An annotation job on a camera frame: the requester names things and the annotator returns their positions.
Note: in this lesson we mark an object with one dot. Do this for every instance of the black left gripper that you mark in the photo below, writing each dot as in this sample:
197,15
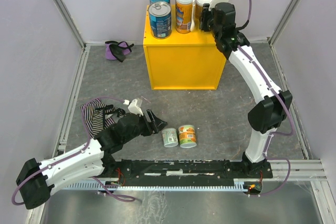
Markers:
151,124

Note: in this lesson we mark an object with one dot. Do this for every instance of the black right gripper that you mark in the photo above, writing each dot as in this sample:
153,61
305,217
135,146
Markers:
206,18

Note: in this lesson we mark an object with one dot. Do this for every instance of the green label small can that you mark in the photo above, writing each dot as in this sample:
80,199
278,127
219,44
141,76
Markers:
170,138

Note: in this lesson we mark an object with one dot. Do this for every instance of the orange can with spoon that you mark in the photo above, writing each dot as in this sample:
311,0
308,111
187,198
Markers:
183,15

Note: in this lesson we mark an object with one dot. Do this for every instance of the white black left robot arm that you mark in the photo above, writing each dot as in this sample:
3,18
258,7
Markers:
38,181

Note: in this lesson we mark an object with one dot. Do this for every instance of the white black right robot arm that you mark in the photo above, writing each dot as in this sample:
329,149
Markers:
272,104

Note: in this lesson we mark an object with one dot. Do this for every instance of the orange fruit label can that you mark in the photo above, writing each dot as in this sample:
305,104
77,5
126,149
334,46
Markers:
187,136

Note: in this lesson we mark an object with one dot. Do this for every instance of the yellow wooden box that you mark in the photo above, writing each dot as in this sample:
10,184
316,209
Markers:
182,61

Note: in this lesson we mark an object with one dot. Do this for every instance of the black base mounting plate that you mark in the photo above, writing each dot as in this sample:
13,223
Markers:
185,173

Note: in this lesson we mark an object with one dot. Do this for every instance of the black white striped cloth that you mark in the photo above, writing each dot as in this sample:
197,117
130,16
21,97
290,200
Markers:
97,116

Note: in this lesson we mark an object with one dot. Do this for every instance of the purple black cloth pouch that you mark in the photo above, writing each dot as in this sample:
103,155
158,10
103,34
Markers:
117,50

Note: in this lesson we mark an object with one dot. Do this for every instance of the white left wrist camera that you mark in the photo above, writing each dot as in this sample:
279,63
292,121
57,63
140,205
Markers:
134,106

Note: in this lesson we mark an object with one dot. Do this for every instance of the white slotted cable duct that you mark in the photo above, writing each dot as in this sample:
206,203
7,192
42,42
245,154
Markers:
239,186

